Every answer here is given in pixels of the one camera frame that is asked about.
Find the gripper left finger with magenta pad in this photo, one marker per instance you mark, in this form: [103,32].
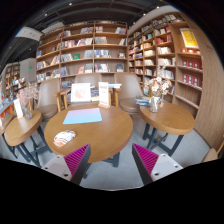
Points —
[70,167]

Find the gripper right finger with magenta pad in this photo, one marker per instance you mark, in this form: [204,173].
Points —
[152,166]

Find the orange patterned computer mouse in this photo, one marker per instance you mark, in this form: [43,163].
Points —
[62,138]

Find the blue pink mouse pad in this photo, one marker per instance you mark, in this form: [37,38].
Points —
[83,116]

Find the round wooden right table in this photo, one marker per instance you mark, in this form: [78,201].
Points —
[170,119]

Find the round wooden table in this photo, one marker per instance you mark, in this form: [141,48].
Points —
[106,137]
[170,119]
[19,130]

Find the round wooden centre table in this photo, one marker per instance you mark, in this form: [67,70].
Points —
[106,137]

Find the round wooden left table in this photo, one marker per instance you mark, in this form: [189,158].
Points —
[19,130]

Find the wooden chair at right edge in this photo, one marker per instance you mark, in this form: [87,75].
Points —
[214,154]

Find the beige left armchair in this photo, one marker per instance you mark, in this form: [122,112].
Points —
[47,102]

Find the beige armchair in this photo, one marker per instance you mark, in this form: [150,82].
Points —
[92,78]
[47,102]
[130,90]

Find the stack of books on table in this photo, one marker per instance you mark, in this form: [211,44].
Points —
[143,100]

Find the white framed picture sign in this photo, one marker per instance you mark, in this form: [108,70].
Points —
[80,92]

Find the white card on left table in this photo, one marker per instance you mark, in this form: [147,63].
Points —
[18,108]

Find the glass vase with dried flowers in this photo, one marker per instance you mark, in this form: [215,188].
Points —
[159,87]

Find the beige right armchair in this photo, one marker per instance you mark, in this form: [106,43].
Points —
[130,90]

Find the white red standing sign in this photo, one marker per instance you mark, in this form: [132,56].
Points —
[103,94]

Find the left vase with pink flowers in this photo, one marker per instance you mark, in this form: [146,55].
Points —
[25,96]

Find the beige middle armchair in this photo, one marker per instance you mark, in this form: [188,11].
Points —
[92,78]

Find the wooden back bookshelf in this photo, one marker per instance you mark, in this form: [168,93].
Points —
[79,48]

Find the wooden bookshelf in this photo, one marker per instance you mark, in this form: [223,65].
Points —
[79,48]
[157,41]

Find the wooden right bookshelf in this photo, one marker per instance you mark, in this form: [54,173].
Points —
[157,41]

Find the yellow poster on shelf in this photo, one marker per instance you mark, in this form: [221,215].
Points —
[188,38]

